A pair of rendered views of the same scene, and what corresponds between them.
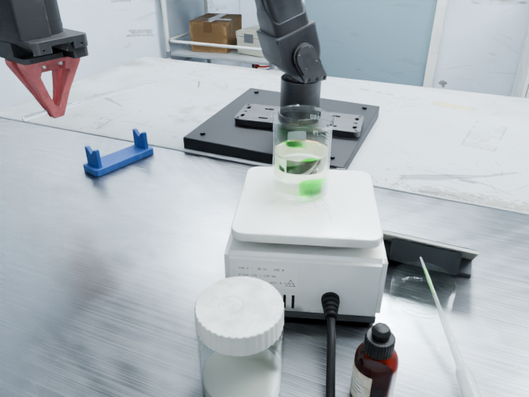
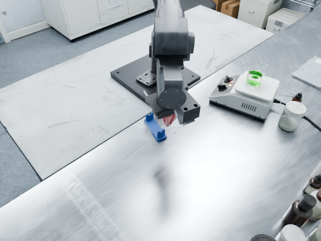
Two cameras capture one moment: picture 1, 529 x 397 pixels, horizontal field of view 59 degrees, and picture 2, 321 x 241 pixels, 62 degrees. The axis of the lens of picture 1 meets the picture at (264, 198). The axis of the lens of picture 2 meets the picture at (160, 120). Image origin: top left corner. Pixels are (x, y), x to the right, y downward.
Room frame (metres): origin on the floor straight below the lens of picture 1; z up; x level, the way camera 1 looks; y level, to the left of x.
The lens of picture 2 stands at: (0.37, 0.73, 1.52)
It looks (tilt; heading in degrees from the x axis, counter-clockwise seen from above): 45 degrees down; 294
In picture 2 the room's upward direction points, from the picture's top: straight up
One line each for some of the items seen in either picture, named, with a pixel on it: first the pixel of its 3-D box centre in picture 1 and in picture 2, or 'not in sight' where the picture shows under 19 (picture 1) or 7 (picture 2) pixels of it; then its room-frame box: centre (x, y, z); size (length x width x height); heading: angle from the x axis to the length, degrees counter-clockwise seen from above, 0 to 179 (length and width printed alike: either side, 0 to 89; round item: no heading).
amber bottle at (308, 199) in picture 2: not in sight; (300, 211); (0.19, 0.35, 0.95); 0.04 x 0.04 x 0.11
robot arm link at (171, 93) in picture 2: not in sight; (173, 69); (0.53, 0.29, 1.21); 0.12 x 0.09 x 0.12; 117
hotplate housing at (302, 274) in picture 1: (305, 227); (246, 93); (0.39, -0.04, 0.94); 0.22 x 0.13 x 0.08; 174
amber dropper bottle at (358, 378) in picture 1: (375, 362); (296, 100); (0.22, -0.08, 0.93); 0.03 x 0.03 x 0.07
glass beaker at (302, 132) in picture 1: (303, 153); (256, 74); (0.37, -0.03, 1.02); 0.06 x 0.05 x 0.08; 35
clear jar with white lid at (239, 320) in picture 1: (241, 347); (291, 116); (0.23, 0.02, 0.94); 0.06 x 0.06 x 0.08
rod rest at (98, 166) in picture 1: (118, 150); (155, 125); (0.62, 0.21, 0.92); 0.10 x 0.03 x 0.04; 141
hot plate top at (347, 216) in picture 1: (307, 202); (257, 85); (0.36, -0.04, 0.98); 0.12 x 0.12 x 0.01; 84
